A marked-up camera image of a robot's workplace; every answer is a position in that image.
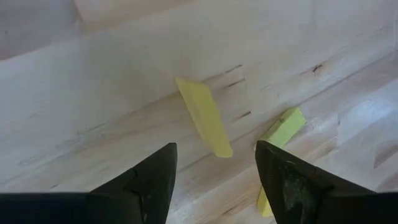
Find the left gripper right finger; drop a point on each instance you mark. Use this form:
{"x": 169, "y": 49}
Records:
{"x": 304, "y": 199}

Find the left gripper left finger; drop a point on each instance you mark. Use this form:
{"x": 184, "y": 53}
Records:
{"x": 140, "y": 196}

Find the yellow sticky note pad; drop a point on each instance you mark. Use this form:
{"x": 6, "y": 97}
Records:
{"x": 286, "y": 127}
{"x": 205, "y": 118}

